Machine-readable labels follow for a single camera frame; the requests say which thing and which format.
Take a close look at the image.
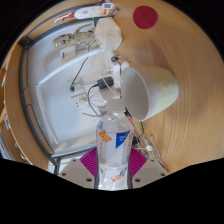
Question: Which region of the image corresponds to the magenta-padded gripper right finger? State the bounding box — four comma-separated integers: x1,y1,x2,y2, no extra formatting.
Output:
125,147,169,190

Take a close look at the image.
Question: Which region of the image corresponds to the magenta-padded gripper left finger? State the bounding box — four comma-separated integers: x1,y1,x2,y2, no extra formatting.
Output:
58,147,100,190

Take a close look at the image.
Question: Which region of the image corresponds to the clear plastic water bottle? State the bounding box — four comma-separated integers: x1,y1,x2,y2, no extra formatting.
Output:
95,99,135,191

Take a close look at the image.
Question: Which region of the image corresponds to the cream ceramic mug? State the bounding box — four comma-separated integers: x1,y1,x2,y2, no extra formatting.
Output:
120,65,180,122

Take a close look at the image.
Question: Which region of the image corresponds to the black plug-in charger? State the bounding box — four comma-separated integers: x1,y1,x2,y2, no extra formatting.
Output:
96,77,114,90

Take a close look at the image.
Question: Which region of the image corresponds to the white power strip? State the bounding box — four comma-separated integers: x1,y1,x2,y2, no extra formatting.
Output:
109,59,132,98

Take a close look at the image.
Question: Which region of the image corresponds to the brown tree figurine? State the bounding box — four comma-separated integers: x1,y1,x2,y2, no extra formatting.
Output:
52,28,96,49

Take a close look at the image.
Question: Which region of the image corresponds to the white crumpled bag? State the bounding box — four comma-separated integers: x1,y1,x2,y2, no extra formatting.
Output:
94,17,124,53

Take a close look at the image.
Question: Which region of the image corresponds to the flat round red coaster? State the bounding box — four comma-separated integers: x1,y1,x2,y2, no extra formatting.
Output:
132,5,159,30

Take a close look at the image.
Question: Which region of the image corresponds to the white red pump lotion bottle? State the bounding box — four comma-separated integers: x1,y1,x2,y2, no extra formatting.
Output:
54,2,115,25

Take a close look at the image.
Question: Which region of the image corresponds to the white wall socket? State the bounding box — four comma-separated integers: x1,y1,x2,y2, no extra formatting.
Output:
70,92,88,109

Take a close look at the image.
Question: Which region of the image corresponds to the grey metal desk frame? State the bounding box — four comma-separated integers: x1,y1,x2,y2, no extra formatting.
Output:
18,19,101,174

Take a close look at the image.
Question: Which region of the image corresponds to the dark cable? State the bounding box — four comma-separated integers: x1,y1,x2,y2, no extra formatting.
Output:
69,56,90,93

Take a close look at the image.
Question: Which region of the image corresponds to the white blue wall box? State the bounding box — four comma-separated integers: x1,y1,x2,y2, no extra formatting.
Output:
59,44,78,63

